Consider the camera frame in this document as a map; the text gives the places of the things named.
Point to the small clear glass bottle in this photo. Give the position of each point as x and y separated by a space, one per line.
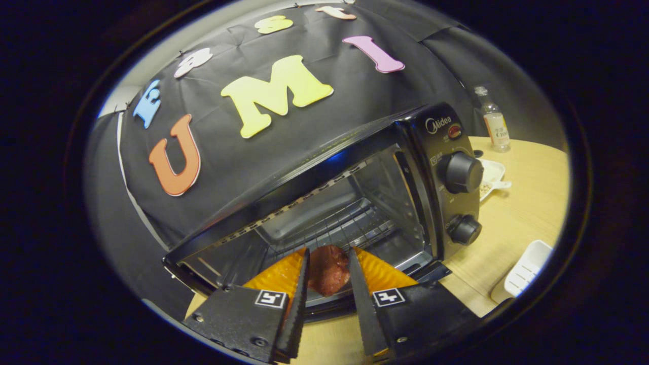
497 129

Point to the red-brown meat piece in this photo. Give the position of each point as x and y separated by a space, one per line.
328 271

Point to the black toaster oven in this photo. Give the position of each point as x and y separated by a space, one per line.
431 152

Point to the white divided condiment dish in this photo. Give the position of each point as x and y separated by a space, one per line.
492 175

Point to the white rectangular plastic tray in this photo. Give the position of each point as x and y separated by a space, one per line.
525 274

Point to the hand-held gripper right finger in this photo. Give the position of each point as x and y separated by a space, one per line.
362 314

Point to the metal oven grill rack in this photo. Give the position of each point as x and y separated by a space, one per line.
355 223

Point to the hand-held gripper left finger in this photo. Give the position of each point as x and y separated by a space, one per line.
299 314

